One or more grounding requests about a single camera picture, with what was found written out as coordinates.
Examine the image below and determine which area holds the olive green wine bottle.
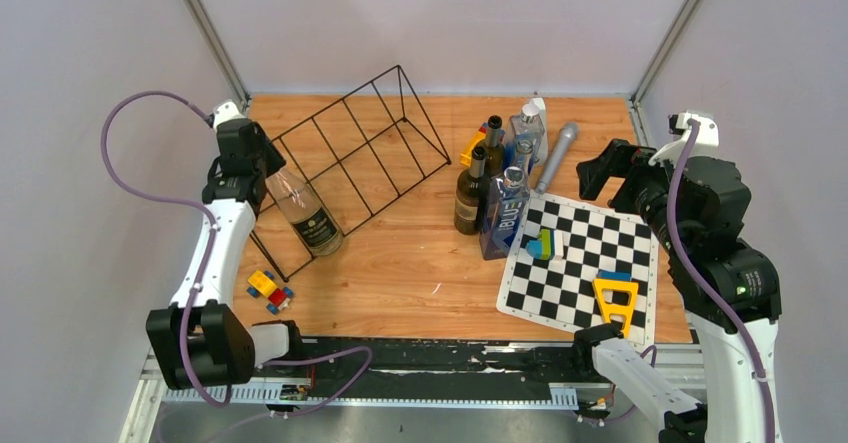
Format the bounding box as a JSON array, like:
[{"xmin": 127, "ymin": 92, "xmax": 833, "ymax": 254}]
[{"xmin": 454, "ymin": 146, "xmax": 491, "ymax": 235}]

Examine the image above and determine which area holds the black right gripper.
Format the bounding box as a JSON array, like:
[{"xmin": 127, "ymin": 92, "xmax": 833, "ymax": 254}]
[{"xmin": 575, "ymin": 135, "xmax": 689, "ymax": 252}]

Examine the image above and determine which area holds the dark green wine bottle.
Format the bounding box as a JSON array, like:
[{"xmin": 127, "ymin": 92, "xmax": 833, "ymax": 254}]
[{"xmin": 483, "ymin": 115, "xmax": 505, "ymax": 177}]

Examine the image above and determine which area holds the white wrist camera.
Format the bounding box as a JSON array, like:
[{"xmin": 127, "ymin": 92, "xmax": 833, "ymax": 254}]
[
  {"xmin": 205, "ymin": 100, "xmax": 246, "ymax": 130},
  {"xmin": 648, "ymin": 110, "xmax": 719, "ymax": 166}
]

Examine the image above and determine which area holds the yellow red toy car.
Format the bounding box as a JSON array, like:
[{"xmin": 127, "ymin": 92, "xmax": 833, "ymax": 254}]
[{"xmin": 247, "ymin": 270, "xmax": 294, "ymax": 315}]

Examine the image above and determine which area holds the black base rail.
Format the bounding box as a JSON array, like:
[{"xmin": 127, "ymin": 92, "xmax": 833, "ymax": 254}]
[{"xmin": 241, "ymin": 335, "xmax": 637, "ymax": 415}]

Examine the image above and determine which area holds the grey wedge stand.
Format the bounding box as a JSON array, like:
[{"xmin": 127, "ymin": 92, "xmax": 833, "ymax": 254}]
[{"xmin": 528, "ymin": 97, "xmax": 549, "ymax": 166}]

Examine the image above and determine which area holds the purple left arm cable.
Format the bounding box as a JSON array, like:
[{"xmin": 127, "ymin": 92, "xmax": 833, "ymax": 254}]
[{"xmin": 100, "ymin": 91, "xmax": 374, "ymax": 421}]

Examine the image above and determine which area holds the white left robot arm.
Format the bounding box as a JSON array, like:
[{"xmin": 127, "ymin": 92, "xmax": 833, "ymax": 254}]
[{"xmin": 146, "ymin": 115, "xmax": 307, "ymax": 390}]

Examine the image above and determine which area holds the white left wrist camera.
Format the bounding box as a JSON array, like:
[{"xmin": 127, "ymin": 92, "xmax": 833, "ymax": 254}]
[{"xmin": 205, "ymin": 100, "xmax": 246, "ymax": 130}]

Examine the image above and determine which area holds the green white blue block stack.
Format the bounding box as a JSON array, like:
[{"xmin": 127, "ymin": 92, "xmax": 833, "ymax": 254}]
[{"xmin": 525, "ymin": 228, "xmax": 566, "ymax": 261}]

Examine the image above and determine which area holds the yellow arch blue block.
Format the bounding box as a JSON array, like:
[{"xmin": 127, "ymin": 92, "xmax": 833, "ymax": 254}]
[{"xmin": 592, "ymin": 270, "xmax": 639, "ymax": 338}]

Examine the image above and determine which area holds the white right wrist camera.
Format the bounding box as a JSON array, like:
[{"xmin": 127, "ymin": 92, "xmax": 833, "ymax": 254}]
[{"xmin": 648, "ymin": 110, "xmax": 719, "ymax": 166}]

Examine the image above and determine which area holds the black wire wine rack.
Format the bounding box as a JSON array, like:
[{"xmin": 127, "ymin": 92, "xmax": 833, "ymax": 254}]
[{"xmin": 241, "ymin": 64, "xmax": 452, "ymax": 284}]

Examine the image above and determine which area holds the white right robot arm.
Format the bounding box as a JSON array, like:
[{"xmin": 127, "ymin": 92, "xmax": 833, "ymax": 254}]
[{"xmin": 570, "ymin": 139, "xmax": 782, "ymax": 442}]

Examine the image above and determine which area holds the silver metal cylinder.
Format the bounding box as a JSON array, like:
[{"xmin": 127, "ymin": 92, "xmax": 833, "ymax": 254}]
[{"xmin": 535, "ymin": 121, "xmax": 579, "ymax": 194}]

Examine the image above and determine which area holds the black white chessboard mat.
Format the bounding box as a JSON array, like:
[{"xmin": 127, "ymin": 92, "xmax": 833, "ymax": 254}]
[{"xmin": 496, "ymin": 193, "xmax": 659, "ymax": 349}]

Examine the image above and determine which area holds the yellow red blue block house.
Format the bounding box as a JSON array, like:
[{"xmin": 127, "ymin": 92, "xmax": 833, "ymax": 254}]
[{"xmin": 460, "ymin": 125, "xmax": 486, "ymax": 167}]

